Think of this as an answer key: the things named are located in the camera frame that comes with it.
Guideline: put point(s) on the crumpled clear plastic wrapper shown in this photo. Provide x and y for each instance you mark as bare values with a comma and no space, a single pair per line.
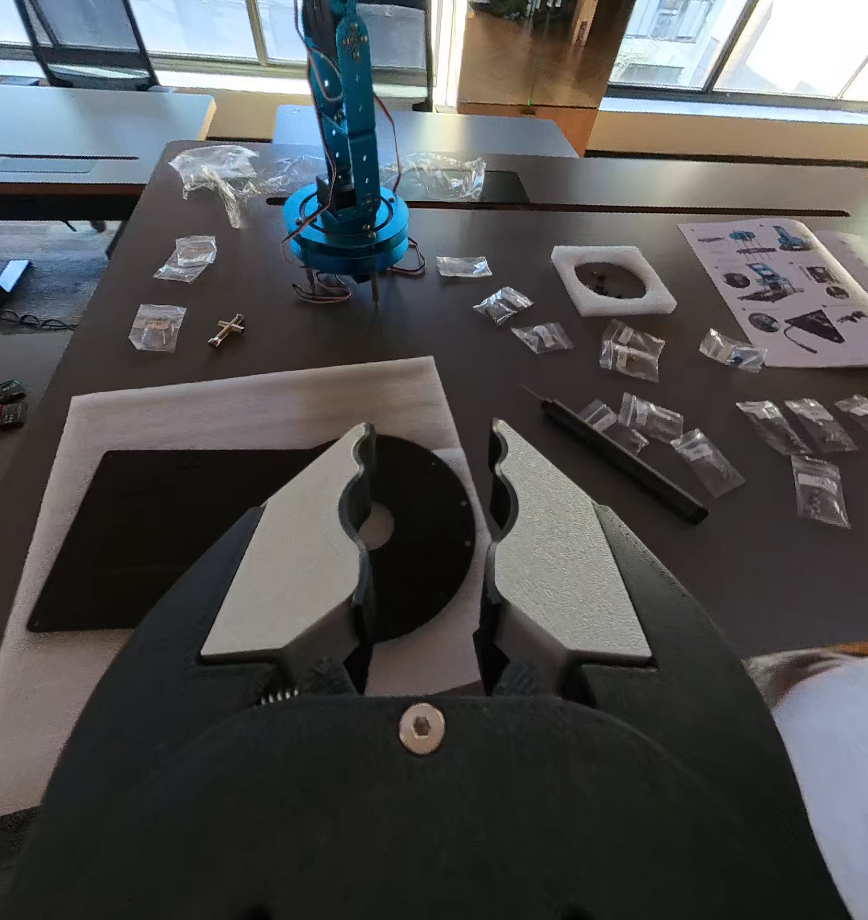
211,169
441,180
290,172

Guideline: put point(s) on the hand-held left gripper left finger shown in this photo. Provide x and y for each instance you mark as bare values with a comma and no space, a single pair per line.
290,560

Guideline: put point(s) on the wide wooden column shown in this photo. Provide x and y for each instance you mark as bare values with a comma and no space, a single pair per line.
534,65

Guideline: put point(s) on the blue toy robot arm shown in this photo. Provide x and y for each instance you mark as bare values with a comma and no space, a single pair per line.
348,215

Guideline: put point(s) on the large window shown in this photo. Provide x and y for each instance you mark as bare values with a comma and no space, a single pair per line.
779,43
204,29

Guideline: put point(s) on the dark desk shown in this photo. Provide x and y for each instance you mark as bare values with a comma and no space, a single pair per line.
693,575

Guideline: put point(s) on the printed instruction booklet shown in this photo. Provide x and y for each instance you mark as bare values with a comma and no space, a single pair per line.
786,287

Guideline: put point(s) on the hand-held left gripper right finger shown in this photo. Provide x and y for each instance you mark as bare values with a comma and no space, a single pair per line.
556,560

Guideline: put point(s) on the scattered small clear parts bags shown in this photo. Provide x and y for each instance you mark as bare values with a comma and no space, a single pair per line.
822,489

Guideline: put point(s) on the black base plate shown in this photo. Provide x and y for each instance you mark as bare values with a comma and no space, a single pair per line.
154,539

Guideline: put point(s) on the black labelled pack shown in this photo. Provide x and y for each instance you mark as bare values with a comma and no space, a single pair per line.
3,392
6,417

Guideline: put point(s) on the pile of small black screws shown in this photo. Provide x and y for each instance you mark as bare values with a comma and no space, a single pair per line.
606,287

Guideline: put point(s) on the clear bag with brass standoffs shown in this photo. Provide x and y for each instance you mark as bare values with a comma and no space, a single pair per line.
190,255
157,327

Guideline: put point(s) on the grey background desk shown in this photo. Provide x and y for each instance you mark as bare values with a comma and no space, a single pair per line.
477,133
82,122

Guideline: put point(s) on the brass cross wrench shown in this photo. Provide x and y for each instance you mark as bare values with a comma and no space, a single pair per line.
227,332

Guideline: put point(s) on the black screwdriver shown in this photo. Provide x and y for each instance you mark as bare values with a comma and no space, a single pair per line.
621,460

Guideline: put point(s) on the white foam sheet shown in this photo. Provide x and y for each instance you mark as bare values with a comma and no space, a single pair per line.
261,410

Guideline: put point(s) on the black metal frame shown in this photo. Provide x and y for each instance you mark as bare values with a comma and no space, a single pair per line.
118,50

